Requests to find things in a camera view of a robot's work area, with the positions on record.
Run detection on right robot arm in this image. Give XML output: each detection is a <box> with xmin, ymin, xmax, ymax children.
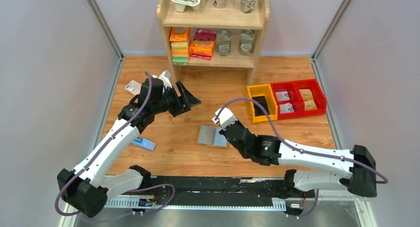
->
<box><xmin>219</xmin><ymin>121</ymin><xmax>377</xmax><ymax>198</ymax></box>

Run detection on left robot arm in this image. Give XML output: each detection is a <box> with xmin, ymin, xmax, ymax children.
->
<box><xmin>56</xmin><ymin>76</ymin><xmax>201</xmax><ymax>218</ymax></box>

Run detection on pink white card pack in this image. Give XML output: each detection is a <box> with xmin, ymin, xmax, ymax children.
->
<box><xmin>124</xmin><ymin>80</ymin><xmax>142</xmax><ymax>96</ymax></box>

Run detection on white cards in bin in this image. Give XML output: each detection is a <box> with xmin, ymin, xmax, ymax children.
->
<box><xmin>275</xmin><ymin>91</ymin><xmax>294</xmax><ymax>114</ymax></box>

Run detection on black item in bin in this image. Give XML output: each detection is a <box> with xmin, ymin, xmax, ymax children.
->
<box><xmin>252</xmin><ymin>96</ymin><xmax>270</xmax><ymax>117</ymax></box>

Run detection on stack of coloured sponges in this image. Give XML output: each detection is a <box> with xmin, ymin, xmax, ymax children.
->
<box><xmin>169</xmin><ymin>27</ymin><xmax>191</xmax><ymax>65</ymax></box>

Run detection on blue small box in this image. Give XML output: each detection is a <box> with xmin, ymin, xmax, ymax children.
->
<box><xmin>131</xmin><ymin>137</ymin><xmax>156</xmax><ymax>152</ymax></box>

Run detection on orange pink snack box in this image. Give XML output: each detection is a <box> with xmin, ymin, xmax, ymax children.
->
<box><xmin>189</xmin><ymin>29</ymin><xmax>216</xmax><ymax>60</ymax></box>

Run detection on yellow plastic bin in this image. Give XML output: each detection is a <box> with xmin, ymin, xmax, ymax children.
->
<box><xmin>247</xmin><ymin>83</ymin><xmax>278</xmax><ymax>123</ymax></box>

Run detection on left glass bottle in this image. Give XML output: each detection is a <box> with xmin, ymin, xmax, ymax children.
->
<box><xmin>215</xmin><ymin>29</ymin><xmax>231</xmax><ymax>57</ymax></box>

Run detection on glass bottle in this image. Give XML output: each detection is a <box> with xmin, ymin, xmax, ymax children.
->
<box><xmin>215</xmin><ymin>29</ymin><xmax>231</xmax><ymax>57</ymax></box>
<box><xmin>239</xmin><ymin>29</ymin><xmax>256</xmax><ymax>56</ymax></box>

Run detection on wooden shelf unit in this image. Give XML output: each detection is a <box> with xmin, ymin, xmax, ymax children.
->
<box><xmin>157</xmin><ymin>0</ymin><xmax>270</xmax><ymax>85</ymax></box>

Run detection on right red plastic bin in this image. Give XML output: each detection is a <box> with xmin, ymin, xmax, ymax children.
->
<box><xmin>294</xmin><ymin>79</ymin><xmax>327</xmax><ymax>116</ymax></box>

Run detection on right glass bottle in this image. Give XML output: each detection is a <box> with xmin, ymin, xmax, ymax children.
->
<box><xmin>239</xmin><ymin>29</ymin><xmax>256</xmax><ymax>56</ymax></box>

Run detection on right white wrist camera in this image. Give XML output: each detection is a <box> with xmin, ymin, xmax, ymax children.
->
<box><xmin>212</xmin><ymin>108</ymin><xmax>238</xmax><ymax>130</ymax></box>

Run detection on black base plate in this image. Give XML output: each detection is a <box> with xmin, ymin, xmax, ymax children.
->
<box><xmin>140</xmin><ymin>176</ymin><xmax>315</xmax><ymax>207</ymax></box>

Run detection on aluminium rail frame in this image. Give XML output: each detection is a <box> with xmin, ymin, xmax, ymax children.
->
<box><xmin>65</xmin><ymin>176</ymin><xmax>357</xmax><ymax>219</ymax></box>

